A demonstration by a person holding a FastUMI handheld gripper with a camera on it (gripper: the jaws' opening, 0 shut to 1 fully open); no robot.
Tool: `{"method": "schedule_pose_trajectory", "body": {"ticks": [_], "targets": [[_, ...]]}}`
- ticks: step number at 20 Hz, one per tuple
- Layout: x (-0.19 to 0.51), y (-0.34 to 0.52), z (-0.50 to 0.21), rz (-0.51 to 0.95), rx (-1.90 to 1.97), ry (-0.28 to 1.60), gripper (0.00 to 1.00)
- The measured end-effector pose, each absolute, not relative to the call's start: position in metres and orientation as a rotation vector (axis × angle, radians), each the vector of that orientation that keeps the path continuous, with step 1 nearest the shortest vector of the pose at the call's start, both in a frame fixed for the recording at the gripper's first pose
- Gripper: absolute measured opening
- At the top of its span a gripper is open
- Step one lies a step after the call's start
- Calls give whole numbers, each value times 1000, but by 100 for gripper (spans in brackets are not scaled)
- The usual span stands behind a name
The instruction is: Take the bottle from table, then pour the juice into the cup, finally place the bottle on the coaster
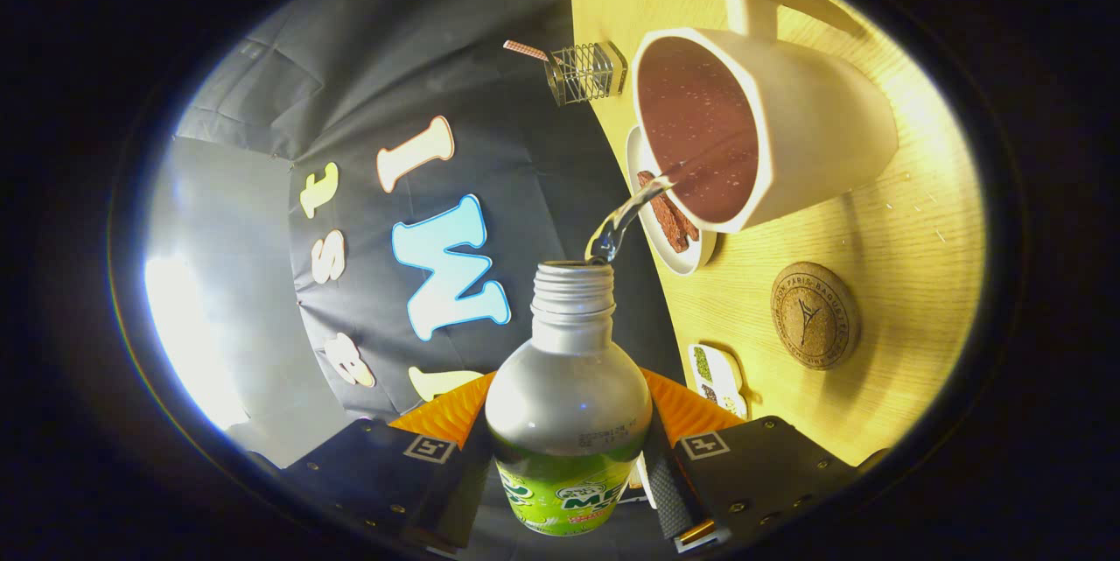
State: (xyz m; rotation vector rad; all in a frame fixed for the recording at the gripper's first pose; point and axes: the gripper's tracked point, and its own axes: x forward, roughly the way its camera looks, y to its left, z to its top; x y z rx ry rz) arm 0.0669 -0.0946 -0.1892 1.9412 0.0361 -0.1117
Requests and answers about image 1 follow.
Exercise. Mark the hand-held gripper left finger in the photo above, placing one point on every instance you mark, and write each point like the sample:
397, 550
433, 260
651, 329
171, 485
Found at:
459, 491

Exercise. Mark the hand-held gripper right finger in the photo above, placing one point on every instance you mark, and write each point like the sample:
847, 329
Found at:
669, 491

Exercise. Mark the silver green label bottle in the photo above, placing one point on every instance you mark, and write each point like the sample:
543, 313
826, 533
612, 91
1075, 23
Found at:
569, 386

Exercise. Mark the round cork coaster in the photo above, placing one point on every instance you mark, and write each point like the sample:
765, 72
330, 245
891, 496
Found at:
815, 316

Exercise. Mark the clear juice stream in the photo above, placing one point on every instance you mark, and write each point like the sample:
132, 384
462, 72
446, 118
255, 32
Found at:
612, 233

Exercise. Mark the white divided bean dish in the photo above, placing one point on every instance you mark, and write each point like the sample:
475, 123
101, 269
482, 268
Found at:
726, 363

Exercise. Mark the light wooden table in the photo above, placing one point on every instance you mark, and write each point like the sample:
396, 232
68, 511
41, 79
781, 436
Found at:
744, 290

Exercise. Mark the white oval plate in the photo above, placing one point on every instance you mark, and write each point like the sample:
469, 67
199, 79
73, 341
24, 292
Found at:
681, 260

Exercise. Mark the brown meat piece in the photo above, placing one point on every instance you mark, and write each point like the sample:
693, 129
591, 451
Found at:
667, 224
684, 224

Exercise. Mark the pink stick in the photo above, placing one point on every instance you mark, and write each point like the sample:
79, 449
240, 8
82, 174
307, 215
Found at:
525, 50

